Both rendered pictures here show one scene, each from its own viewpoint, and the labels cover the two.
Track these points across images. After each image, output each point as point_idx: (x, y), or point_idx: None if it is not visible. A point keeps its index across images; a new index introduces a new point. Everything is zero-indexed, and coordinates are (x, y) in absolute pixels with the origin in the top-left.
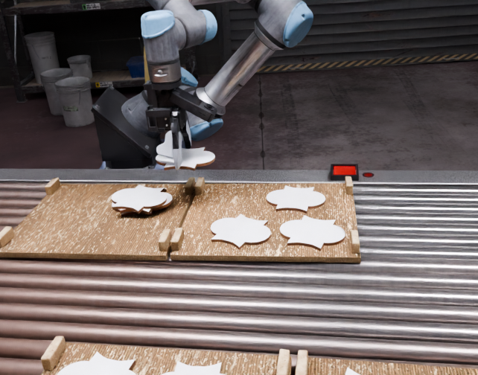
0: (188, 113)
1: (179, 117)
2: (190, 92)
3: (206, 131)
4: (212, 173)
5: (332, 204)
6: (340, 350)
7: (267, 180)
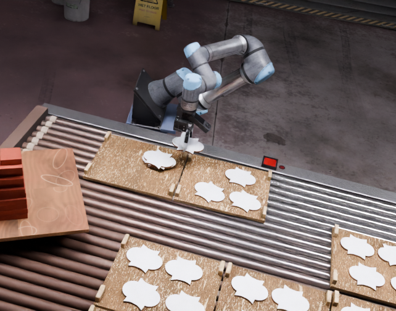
0: None
1: (191, 127)
2: None
3: None
4: None
5: (258, 185)
6: (245, 264)
7: (226, 158)
